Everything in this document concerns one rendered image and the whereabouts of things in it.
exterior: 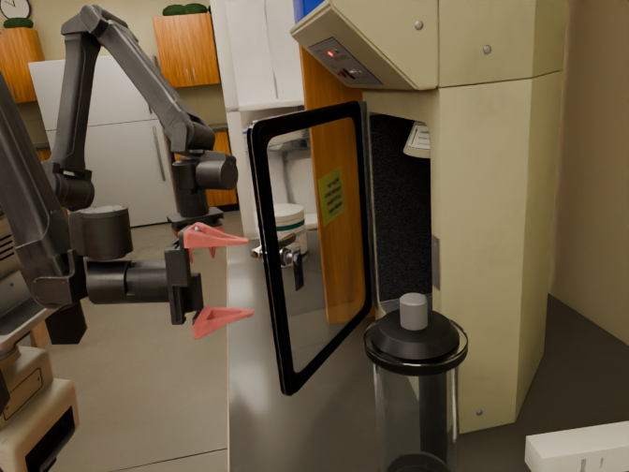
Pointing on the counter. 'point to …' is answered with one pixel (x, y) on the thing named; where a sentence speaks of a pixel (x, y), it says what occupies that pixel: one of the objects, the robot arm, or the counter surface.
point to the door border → (269, 228)
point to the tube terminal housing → (491, 187)
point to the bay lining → (400, 210)
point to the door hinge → (369, 200)
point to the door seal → (277, 238)
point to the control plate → (343, 62)
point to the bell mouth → (418, 141)
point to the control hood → (379, 38)
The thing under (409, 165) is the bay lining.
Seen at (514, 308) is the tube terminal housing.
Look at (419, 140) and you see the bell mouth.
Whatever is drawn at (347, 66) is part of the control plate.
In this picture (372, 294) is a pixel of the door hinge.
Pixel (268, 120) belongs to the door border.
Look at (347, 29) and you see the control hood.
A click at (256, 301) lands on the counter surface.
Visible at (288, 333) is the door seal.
